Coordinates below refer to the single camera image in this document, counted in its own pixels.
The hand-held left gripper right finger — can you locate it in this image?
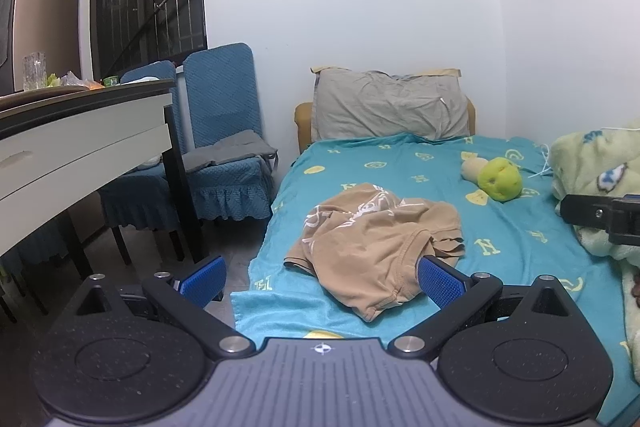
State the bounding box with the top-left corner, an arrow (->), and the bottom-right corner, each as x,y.
389,255 -> 574,361

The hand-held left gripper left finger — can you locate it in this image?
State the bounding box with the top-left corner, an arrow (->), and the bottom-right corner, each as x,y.
70,255 -> 257,361

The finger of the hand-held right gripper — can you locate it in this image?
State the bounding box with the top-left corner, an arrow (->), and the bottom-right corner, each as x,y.
559,194 -> 614,228

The light green printed blanket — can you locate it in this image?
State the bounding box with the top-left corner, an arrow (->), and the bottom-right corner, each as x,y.
550,117 -> 640,384

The green and beige plush toy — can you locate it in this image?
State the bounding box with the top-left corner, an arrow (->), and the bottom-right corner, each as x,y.
460,157 -> 525,202

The blue covered chair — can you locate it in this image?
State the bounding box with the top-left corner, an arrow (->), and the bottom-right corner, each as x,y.
181,43 -> 279,259
99,61 -> 185,266

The teal printed bed sheet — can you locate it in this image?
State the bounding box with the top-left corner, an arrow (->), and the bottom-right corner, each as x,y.
230,133 -> 640,426

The grey seat cushion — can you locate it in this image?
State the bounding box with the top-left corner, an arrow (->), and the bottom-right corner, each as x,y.
185,130 -> 279,174

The grey pillow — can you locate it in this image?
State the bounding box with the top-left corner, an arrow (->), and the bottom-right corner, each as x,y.
311,67 -> 474,142

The white and black table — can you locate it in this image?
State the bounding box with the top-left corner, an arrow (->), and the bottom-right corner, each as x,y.
0,77 -> 212,324

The clear plastic bag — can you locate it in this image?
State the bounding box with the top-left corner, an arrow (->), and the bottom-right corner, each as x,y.
59,71 -> 102,88

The brown refrigerator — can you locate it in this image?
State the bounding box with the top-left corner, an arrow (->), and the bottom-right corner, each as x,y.
0,0 -> 82,96

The white cable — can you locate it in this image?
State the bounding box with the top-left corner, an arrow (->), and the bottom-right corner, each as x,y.
529,126 -> 632,178

